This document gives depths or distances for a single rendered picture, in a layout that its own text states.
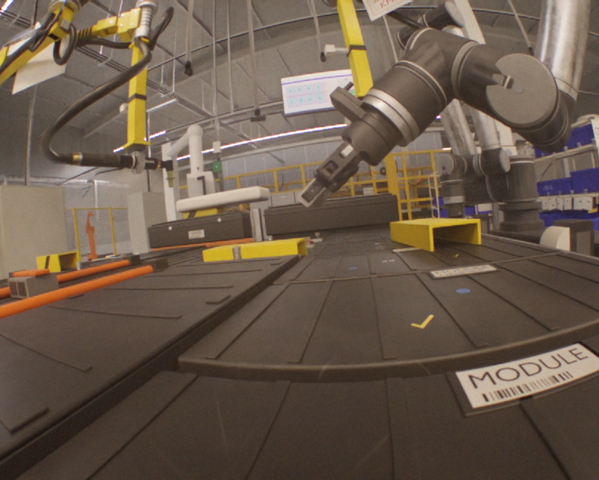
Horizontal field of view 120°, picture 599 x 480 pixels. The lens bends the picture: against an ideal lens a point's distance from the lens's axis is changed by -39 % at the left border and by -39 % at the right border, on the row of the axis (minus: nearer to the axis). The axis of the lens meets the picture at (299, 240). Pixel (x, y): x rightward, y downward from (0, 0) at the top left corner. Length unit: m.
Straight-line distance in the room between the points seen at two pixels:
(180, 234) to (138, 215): 5.63
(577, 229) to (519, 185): 0.93
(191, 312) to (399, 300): 0.12
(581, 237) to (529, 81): 0.28
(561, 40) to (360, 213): 0.71
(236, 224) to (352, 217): 0.38
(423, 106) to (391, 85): 0.05
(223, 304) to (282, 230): 0.75
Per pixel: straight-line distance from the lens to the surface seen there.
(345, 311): 0.16
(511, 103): 0.42
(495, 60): 0.45
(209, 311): 0.16
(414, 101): 0.43
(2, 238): 4.76
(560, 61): 0.60
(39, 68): 1.58
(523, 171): 1.48
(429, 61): 0.47
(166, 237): 1.13
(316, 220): 0.89
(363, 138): 0.42
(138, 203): 6.70
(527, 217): 1.48
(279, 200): 9.73
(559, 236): 0.54
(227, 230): 0.99
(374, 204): 0.89
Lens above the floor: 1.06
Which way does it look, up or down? 4 degrees down
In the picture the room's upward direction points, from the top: 7 degrees counter-clockwise
